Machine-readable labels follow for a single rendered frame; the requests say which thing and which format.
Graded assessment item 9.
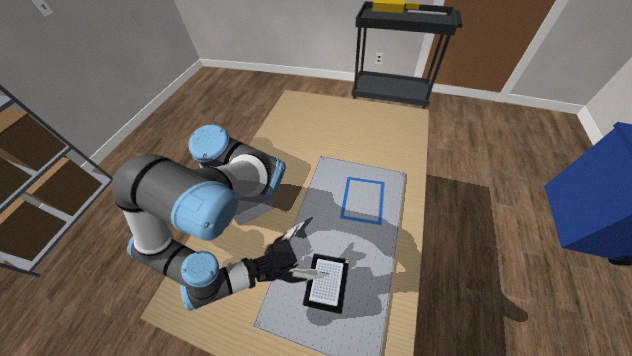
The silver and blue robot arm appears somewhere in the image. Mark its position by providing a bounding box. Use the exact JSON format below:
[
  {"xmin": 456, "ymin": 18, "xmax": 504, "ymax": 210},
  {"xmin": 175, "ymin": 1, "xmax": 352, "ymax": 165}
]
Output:
[{"xmin": 112, "ymin": 125, "xmax": 286, "ymax": 311}]

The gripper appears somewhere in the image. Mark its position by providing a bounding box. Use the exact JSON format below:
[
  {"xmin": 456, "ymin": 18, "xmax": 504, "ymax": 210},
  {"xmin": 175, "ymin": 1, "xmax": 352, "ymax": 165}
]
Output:
[{"xmin": 241, "ymin": 222, "xmax": 329, "ymax": 289}]

